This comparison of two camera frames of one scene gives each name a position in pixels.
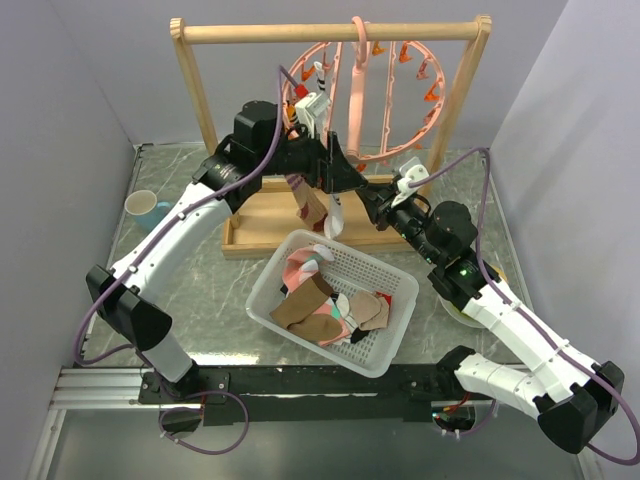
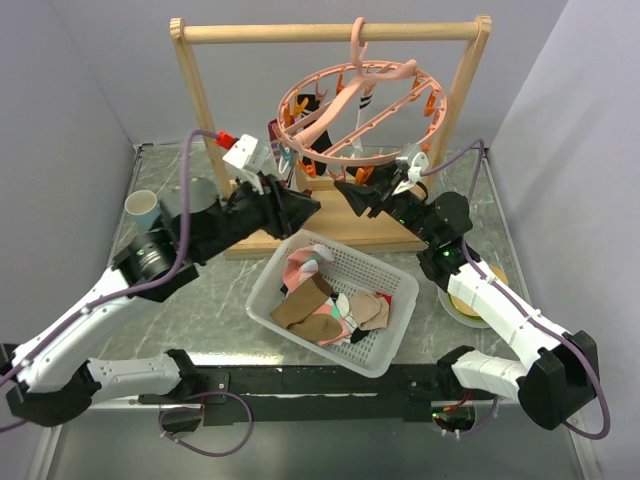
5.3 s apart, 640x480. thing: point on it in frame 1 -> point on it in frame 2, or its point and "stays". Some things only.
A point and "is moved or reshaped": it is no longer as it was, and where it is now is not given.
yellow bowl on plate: (464, 318) stays
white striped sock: (334, 223) -> (301, 176)
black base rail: (298, 395) stays
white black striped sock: (322, 119) -> (366, 97)
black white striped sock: (291, 118) is moved or reshaped
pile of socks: (313, 312) stays
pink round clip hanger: (384, 95) is moved or reshaped
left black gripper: (328, 168) -> (285, 210)
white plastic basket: (336, 297) stays
